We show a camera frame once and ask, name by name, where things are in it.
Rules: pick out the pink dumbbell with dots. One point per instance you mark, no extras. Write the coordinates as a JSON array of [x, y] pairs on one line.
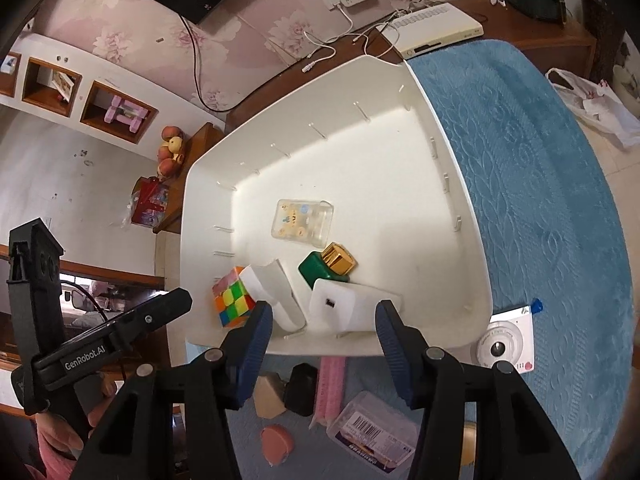
[[116, 109], [137, 119]]

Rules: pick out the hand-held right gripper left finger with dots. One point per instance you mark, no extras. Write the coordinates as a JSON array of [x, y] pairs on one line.
[[255, 350]]

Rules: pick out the beige wooden block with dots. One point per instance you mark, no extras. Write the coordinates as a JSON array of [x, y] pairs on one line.
[[270, 397]]

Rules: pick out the person's left hand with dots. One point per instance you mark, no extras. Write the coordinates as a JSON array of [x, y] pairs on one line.
[[97, 417]]

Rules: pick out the bowl of fruit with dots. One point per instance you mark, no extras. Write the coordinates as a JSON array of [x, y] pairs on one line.
[[171, 152]]

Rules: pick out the person's left forearm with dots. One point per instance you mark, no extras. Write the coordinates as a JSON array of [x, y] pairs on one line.
[[50, 467]]

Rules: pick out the white plastic storage box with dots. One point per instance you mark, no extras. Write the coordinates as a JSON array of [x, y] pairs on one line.
[[375, 170]]

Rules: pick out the white set-top box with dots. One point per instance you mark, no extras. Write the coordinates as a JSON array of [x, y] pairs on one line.
[[435, 27]]

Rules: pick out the small clear plastic case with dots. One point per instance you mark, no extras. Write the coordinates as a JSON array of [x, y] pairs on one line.
[[302, 220]]

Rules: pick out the red tissue pack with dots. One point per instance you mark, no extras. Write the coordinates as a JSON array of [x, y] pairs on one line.
[[147, 202]]

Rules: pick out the blue plush blanket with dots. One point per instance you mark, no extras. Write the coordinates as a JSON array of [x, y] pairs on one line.
[[525, 185]]

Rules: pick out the picture book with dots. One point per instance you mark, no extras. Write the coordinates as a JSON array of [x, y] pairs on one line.
[[62, 86]]

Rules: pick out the white body tape measure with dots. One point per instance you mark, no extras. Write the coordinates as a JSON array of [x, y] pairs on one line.
[[350, 310]]

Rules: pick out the wooden television bench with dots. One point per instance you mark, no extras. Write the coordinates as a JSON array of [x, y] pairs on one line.
[[525, 35]]

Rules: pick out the pink correction tape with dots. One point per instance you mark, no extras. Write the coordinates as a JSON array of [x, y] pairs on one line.
[[276, 445]]

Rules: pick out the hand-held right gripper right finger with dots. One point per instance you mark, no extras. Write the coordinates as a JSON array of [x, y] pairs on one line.
[[395, 355]]

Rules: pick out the dark carved stand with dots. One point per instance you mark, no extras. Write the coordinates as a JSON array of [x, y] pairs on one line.
[[602, 35]]

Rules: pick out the wooden side cabinet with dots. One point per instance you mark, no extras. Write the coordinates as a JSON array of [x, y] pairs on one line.
[[200, 160]]

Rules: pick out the colourful puzzle cube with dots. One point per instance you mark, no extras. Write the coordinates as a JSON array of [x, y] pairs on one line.
[[232, 297]]

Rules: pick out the round wooden piece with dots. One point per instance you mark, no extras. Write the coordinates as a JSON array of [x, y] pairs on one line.
[[469, 445]]

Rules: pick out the green and gold bottle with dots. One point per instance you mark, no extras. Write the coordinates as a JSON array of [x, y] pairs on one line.
[[325, 265]]

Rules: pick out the clear box with barcode label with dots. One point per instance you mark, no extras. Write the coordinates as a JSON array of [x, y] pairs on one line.
[[372, 432]]

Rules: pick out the black charger plug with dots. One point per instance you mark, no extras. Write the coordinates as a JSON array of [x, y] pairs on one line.
[[301, 390]]

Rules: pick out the white compact camera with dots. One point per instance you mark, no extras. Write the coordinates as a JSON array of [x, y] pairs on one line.
[[502, 345]]

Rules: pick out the white plastic bag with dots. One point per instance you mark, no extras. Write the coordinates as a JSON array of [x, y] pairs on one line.
[[600, 105]]

